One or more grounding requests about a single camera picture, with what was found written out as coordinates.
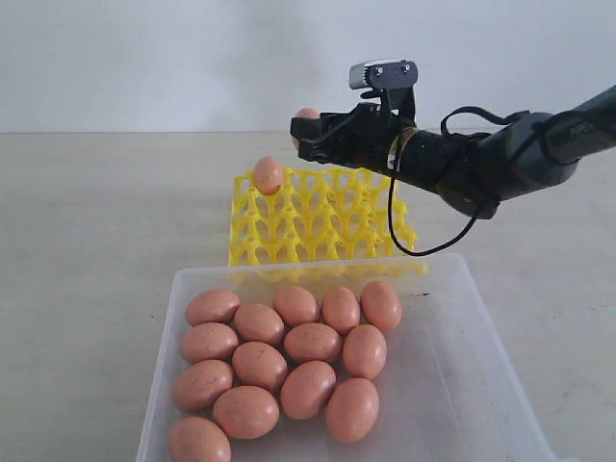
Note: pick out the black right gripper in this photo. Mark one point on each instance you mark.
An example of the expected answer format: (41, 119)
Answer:
(362, 138)

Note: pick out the brown egg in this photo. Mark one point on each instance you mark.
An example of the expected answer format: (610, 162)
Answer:
(216, 305)
(381, 305)
(364, 351)
(268, 176)
(309, 113)
(352, 410)
(313, 341)
(200, 385)
(307, 389)
(340, 309)
(246, 412)
(257, 322)
(208, 341)
(197, 439)
(296, 305)
(260, 364)

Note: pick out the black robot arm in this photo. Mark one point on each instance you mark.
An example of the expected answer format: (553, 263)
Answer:
(472, 173)

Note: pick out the yellow plastic egg tray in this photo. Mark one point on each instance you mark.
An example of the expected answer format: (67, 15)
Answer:
(330, 215)

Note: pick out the clear plastic bin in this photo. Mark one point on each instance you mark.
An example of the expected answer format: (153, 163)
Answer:
(448, 391)

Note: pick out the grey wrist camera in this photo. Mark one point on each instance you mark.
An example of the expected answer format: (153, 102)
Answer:
(386, 75)

